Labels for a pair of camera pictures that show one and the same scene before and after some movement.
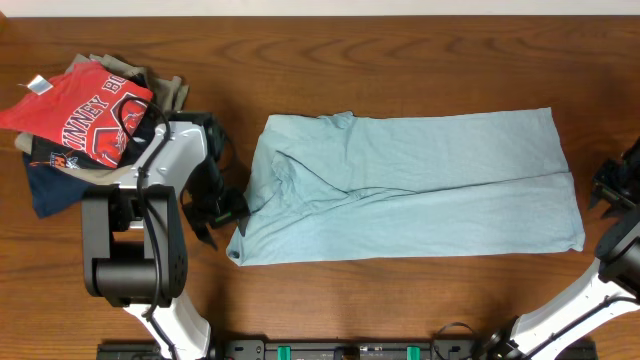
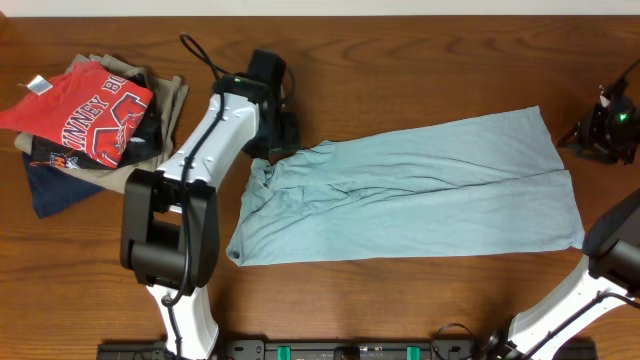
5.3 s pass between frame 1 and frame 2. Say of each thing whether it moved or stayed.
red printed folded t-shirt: stayed
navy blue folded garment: stayed
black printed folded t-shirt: stayed
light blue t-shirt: moved
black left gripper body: moved
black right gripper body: moved
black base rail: stayed
